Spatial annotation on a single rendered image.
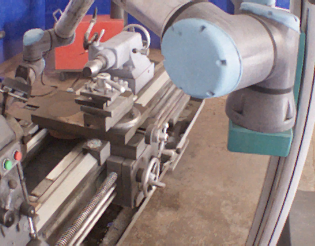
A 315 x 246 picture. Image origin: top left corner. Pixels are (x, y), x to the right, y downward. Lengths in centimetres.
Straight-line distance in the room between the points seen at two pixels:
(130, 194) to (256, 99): 123
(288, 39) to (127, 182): 131
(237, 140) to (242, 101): 9
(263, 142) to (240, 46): 28
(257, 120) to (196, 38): 27
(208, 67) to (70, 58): 423
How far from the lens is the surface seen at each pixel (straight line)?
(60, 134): 204
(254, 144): 88
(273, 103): 86
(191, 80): 70
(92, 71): 213
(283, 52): 81
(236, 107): 88
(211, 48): 65
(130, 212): 218
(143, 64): 258
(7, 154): 113
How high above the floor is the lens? 185
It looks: 27 degrees down
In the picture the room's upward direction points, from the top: 2 degrees clockwise
